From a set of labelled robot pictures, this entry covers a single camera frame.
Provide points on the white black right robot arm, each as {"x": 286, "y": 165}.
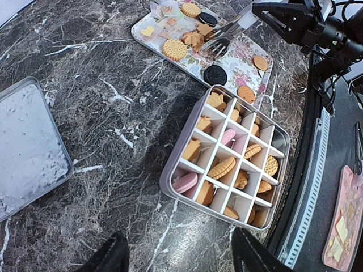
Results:
{"x": 339, "y": 46}

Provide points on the silver metal tongs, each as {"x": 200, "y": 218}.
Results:
{"x": 218, "y": 41}

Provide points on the brown flower cookie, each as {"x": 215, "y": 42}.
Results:
{"x": 241, "y": 180}

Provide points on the silver divided cookie tin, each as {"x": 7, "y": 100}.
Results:
{"x": 256, "y": 210}

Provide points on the orange cookie bottom row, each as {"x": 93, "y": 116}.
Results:
{"x": 230, "y": 212}

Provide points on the tan oval biscuit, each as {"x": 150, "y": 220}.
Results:
{"x": 252, "y": 150}

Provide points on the white slotted cable duct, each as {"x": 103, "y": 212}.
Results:
{"x": 306, "y": 204}

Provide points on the pink round cookie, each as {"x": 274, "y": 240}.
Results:
{"x": 228, "y": 136}

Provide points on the orange cookie column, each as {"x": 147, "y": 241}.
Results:
{"x": 235, "y": 116}

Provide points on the black chocolate sandwich cookie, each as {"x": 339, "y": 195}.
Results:
{"x": 215, "y": 75}

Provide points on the orange maple leaf cookie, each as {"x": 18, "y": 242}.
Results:
{"x": 204, "y": 29}

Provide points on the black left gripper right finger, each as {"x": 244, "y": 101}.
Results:
{"x": 250, "y": 254}

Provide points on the large tan biscuit bottom row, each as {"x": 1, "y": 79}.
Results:
{"x": 271, "y": 166}

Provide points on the orange swirl cookie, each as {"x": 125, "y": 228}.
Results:
{"x": 193, "y": 38}

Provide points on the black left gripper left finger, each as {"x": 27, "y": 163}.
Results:
{"x": 113, "y": 255}

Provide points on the floral cookie tray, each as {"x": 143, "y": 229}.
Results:
{"x": 244, "y": 61}

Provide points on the silver tin lid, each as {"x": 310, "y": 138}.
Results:
{"x": 34, "y": 159}

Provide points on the tan sandwich biscuit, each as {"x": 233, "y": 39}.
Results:
{"x": 174, "y": 49}
{"x": 191, "y": 10}

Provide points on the round orange cookie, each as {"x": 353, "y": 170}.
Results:
{"x": 256, "y": 130}
{"x": 261, "y": 63}

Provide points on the orange chip cookie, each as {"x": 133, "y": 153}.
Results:
{"x": 246, "y": 94}

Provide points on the pink tray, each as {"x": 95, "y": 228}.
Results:
{"x": 346, "y": 223}

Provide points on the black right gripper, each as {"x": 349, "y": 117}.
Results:
{"x": 299, "y": 23}

